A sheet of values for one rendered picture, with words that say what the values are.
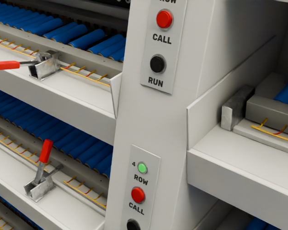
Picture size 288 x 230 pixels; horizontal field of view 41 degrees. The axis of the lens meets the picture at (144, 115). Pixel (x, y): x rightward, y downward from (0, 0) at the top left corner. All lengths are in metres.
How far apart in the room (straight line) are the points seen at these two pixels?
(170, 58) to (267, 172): 0.14
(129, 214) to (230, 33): 0.23
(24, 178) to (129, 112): 0.30
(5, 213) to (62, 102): 0.40
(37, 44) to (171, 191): 0.31
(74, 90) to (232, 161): 0.23
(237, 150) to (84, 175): 0.29
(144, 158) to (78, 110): 0.12
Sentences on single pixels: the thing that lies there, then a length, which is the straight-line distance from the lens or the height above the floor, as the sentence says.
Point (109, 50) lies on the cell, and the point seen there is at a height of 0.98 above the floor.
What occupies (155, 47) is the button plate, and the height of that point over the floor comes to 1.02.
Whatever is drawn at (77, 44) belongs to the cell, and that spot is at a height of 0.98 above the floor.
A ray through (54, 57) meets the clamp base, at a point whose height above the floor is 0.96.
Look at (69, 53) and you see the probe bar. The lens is 0.54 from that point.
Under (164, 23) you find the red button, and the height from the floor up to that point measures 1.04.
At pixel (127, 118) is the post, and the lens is 0.41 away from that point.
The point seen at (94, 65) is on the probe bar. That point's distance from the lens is 0.51.
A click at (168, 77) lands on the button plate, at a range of 0.37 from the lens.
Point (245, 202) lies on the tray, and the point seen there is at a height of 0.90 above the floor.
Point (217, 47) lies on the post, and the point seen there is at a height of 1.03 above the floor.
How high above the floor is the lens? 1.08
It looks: 20 degrees down
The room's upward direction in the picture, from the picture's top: 8 degrees clockwise
